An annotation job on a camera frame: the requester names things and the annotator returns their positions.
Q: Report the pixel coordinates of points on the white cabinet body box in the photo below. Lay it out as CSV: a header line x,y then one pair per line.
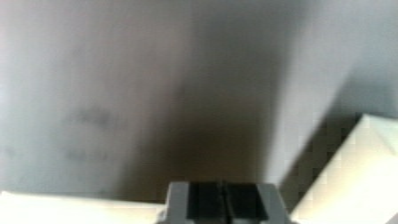
x,y
350,198

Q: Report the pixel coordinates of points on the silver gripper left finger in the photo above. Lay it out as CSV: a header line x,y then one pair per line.
x,y
194,206

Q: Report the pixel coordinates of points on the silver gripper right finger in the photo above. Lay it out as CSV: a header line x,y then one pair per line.
x,y
254,204

